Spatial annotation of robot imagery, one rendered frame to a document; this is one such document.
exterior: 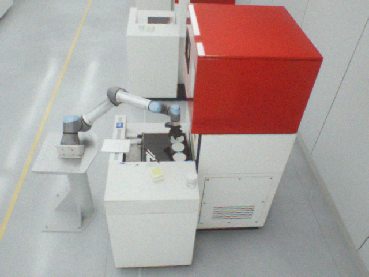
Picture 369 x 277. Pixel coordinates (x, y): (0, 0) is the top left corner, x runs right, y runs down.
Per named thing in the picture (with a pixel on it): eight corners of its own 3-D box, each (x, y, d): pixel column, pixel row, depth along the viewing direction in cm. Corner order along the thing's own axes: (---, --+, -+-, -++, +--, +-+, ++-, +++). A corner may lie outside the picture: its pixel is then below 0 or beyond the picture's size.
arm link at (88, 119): (67, 122, 270) (116, 82, 255) (78, 122, 284) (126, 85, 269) (73, 134, 268) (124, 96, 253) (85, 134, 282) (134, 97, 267)
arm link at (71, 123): (59, 131, 258) (59, 114, 258) (70, 132, 271) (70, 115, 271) (71, 132, 254) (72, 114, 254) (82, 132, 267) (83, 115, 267)
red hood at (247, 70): (267, 73, 295) (283, 6, 256) (296, 133, 235) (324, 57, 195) (182, 72, 288) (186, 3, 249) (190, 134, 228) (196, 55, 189)
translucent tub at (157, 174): (159, 173, 235) (159, 166, 230) (163, 180, 230) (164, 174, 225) (149, 176, 233) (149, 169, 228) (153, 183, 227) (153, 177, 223)
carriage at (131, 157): (137, 138, 278) (136, 135, 276) (135, 171, 250) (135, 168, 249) (127, 138, 277) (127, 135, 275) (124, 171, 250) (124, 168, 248)
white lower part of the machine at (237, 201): (244, 167, 377) (259, 109, 322) (262, 231, 315) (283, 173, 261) (181, 168, 370) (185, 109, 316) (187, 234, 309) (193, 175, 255)
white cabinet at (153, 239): (183, 182, 356) (187, 123, 302) (190, 270, 284) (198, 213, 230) (121, 183, 350) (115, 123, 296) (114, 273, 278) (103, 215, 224)
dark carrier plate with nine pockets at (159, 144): (185, 133, 279) (185, 133, 278) (188, 163, 253) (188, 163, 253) (143, 133, 276) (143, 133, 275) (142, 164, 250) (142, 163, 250)
